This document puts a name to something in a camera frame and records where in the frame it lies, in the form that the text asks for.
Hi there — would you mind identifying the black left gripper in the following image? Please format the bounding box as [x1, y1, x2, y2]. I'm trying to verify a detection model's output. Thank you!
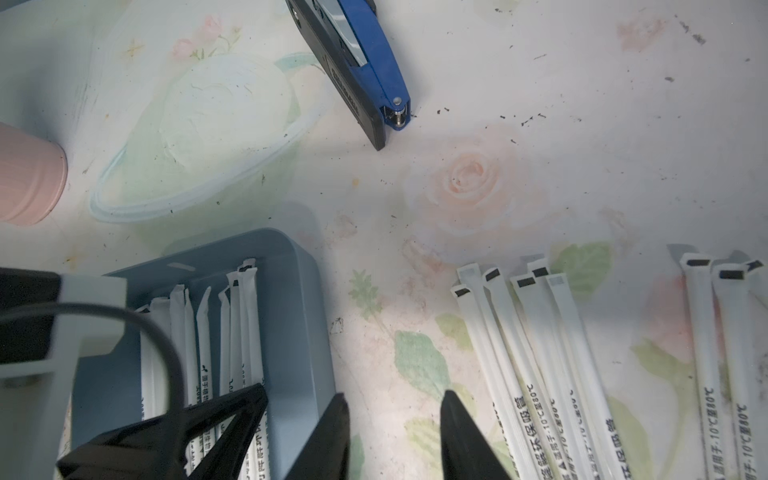
[1, 268, 268, 479]

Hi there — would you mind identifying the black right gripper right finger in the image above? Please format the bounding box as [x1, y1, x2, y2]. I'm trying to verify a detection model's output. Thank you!
[440, 390, 510, 480]

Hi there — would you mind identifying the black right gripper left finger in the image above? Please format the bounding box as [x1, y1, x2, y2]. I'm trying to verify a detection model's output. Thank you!
[285, 393, 351, 480]

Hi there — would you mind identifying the white straw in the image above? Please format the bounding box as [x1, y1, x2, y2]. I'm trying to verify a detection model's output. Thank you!
[149, 298, 171, 416]
[140, 331, 155, 420]

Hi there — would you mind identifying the blue storage box tray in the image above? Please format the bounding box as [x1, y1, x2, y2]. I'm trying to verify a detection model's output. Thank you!
[71, 228, 336, 479]

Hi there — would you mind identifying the white straws pile right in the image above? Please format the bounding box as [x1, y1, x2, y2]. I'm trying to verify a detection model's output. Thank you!
[449, 242, 768, 480]

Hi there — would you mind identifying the pink pen cup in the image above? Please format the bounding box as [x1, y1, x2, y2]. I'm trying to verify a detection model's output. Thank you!
[1, 123, 68, 226]

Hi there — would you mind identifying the blue black stapler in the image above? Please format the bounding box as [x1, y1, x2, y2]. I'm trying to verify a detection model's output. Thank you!
[286, 0, 411, 151]

